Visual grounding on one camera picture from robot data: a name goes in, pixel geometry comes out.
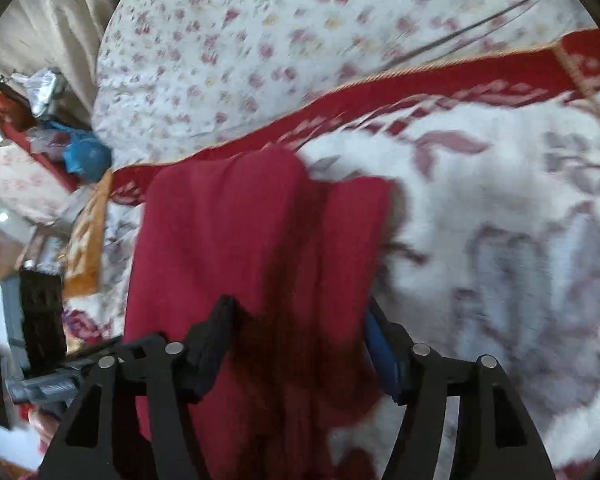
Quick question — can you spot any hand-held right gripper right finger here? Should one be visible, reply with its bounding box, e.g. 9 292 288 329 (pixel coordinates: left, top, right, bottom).
362 297 556 480

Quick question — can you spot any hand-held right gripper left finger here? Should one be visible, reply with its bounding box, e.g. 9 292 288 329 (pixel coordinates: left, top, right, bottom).
37 295 238 480

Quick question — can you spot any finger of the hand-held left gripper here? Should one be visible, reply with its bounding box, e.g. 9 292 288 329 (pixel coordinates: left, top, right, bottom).
65 336 126 362

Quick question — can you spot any dark red garment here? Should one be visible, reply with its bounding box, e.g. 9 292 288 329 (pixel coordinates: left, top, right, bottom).
122 147 396 480

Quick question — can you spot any clear plastic bag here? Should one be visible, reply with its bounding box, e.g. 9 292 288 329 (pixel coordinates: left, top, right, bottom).
10 67 70 120

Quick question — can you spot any red and white floral blanket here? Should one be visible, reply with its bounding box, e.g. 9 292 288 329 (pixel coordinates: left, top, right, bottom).
60 27 600 480

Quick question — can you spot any blue plastic bag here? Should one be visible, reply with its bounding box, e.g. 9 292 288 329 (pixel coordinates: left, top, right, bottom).
45 120 112 179

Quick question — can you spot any beige curtain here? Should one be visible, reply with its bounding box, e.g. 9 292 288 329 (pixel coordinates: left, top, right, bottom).
0 0 131 126

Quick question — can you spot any orange plush blanket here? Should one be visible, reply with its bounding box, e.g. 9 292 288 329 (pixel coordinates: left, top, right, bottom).
61 170 115 298

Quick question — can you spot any black cable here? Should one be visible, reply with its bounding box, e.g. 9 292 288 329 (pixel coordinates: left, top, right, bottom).
372 0 555 72

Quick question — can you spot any person's left hand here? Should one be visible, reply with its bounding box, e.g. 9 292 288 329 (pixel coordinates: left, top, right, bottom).
30 404 65 458

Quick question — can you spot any white floral duvet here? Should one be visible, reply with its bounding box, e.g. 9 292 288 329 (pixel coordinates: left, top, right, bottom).
91 0 598 167

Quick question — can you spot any red board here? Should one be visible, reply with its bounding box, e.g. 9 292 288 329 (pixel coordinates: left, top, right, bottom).
0 91 81 192

